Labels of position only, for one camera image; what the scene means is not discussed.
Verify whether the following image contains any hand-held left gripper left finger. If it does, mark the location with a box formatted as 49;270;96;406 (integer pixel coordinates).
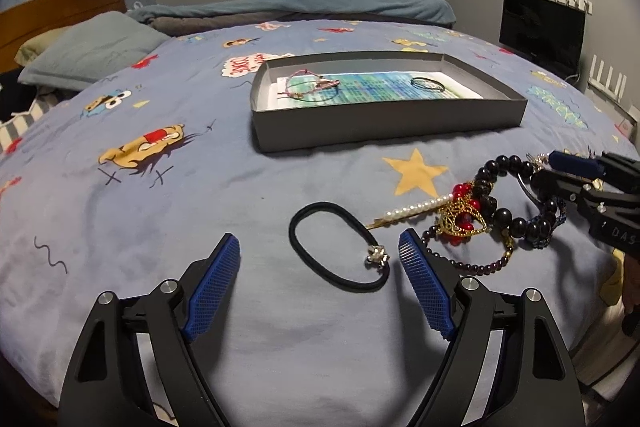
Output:
57;233;241;427

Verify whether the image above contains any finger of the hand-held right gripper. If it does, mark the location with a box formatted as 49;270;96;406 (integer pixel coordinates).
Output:
548;149;640;192
531;168;603;210

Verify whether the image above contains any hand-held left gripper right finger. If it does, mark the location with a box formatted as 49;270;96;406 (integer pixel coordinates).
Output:
398;228;586;427

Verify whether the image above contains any silver sparkly bracelet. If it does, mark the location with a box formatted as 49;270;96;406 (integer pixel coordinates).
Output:
517;151;553;208

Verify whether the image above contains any dark blue beaded bracelet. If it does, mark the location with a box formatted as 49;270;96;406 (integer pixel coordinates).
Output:
525;199;568;250

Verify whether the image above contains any large black bead bracelet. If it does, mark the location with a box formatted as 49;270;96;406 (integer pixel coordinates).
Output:
470;155;558;243

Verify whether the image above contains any small purple bead bracelet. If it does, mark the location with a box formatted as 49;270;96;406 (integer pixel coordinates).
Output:
421;227;516;279

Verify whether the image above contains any black hair tie silver charm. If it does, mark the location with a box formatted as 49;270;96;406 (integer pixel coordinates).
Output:
289;202;392;294

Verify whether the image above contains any pearl hairpin gold crown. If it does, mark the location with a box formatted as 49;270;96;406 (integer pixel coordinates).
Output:
365;182;493;248

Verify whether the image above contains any grey cardboard box tray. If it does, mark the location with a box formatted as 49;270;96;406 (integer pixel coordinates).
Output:
249;52;529;154

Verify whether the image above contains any white router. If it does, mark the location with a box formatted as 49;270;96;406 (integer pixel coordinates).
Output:
587;54;629;104

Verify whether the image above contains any blue cartoon printed bedsheet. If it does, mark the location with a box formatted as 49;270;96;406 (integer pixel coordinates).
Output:
0;19;640;408

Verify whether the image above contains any black flat screen monitor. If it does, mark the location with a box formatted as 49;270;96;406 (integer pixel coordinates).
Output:
499;0;587;75

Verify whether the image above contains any teal printed paper sheet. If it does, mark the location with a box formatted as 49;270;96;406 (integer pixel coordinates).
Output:
270;69;485;110

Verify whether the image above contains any striped black white pillow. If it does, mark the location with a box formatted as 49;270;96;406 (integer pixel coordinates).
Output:
0;69;56;155

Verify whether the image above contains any grey-blue pillow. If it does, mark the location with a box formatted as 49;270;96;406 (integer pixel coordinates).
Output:
17;12;173;92

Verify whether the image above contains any grey blanket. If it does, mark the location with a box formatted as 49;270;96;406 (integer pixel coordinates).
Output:
150;12;281;38

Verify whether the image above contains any yellowish pillow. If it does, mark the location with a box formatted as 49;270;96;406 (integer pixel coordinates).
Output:
15;27;71;66

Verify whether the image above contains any blue blanket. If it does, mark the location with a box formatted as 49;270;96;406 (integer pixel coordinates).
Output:
125;0;457;30

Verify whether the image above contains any wooden headboard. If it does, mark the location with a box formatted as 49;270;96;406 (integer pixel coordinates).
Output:
0;0;128;75

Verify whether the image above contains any white wall hook rack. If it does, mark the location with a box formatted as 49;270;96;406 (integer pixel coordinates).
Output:
554;0;596;15

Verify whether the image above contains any pink string bracelet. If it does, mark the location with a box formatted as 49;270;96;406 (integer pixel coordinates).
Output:
277;69;341;100

